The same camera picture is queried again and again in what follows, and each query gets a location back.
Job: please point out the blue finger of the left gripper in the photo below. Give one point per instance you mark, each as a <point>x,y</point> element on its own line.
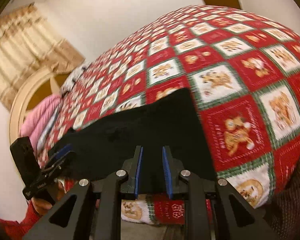
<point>63,151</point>

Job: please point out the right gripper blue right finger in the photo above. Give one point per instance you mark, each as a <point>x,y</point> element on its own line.
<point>175,187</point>

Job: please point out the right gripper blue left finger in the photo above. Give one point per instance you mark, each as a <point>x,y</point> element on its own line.
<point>132,166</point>

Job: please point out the black pants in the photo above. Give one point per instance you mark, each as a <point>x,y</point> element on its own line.
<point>102,147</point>

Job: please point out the pink folded blanket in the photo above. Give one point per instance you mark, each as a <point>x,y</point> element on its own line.
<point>38,118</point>

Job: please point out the cream round headboard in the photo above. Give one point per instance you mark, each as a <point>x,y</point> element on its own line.
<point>38,86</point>

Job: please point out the grey patterned pillow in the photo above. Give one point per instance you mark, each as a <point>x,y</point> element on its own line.
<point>74,76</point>

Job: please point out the beige patterned curtain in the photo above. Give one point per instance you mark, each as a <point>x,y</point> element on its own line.
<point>28,43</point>

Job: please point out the red patchwork bear bedspread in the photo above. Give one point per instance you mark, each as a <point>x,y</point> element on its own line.
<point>220,87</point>

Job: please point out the dark dotted garment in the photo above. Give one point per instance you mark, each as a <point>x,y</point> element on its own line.
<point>283,212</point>

